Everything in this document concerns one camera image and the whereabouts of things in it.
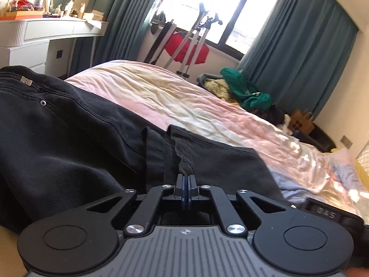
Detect black denim jeans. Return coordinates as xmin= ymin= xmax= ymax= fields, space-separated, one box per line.
xmin=1 ymin=66 xmax=283 ymax=233

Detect pink quilted bed cover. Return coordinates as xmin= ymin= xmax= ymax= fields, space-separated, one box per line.
xmin=68 ymin=60 xmax=368 ymax=220

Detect black leather sofa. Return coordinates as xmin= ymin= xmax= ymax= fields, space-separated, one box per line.
xmin=292 ymin=124 xmax=336 ymax=153

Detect yellow garment on pile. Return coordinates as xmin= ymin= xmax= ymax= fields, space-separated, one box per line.
xmin=203 ymin=78 xmax=238 ymax=105

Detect green garment on pile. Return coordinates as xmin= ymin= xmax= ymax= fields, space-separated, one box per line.
xmin=220 ymin=68 xmax=273 ymax=112

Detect brown paper bag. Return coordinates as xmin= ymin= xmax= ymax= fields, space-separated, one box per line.
xmin=288 ymin=109 xmax=315 ymax=134

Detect red cloth on rack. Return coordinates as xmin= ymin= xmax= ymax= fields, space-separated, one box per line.
xmin=164 ymin=33 xmax=209 ymax=65

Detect right teal curtain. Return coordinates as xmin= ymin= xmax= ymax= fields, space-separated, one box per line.
xmin=236 ymin=0 xmax=358 ymax=116

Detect teal curtain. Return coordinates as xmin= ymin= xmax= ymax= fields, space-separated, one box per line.
xmin=68 ymin=0 xmax=156 ymax=77
xmin=236 ymin=0 xmax=358 ymax=116

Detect dark framed window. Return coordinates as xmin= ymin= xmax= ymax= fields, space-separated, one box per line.
xmin=154 ymin=0 xmax=277 ymax=59

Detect left teal curtain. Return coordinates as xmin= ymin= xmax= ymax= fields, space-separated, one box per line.
xmin=68 ymin=0 xmax=156 ymax=77

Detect white dressing table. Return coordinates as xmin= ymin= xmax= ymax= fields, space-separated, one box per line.
xmin=1 ymin=18 xmax=107 ymax=77

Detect orange flat box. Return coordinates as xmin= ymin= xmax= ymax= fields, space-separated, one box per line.
xmin=0 ymin=11 xmax=44 ymax=21

